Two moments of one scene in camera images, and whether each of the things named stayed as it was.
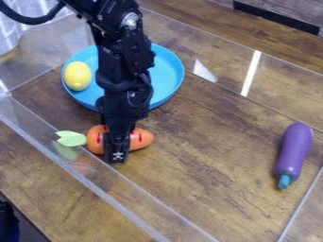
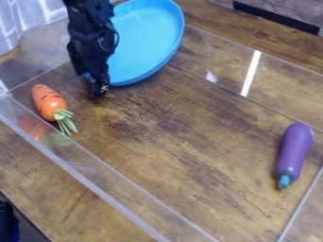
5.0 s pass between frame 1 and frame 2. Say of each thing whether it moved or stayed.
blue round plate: moved
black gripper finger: moved
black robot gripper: moved
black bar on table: stayed
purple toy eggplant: stayed
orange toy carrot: moved
